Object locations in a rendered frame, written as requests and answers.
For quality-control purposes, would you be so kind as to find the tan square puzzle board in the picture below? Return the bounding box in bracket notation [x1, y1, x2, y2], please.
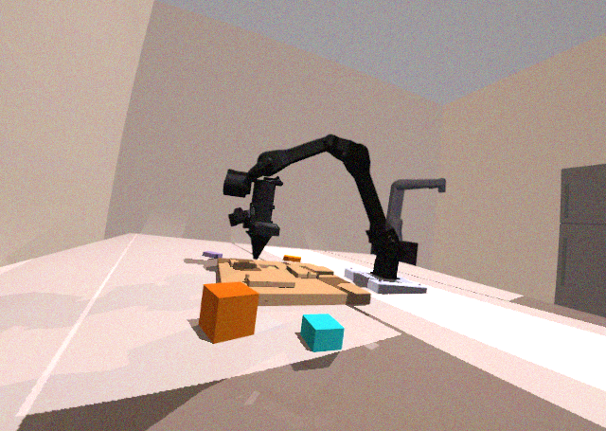
[217, 258, 372, 306]

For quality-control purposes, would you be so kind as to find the orange flat panel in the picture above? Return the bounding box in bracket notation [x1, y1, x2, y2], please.
[283, 255, 301, 263]

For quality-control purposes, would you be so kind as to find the orange cube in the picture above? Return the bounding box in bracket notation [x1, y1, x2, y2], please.
[199, 282, 259, 344]

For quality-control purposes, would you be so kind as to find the teal cube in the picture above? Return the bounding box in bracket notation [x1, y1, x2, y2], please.
[300, 314, 345, 352]

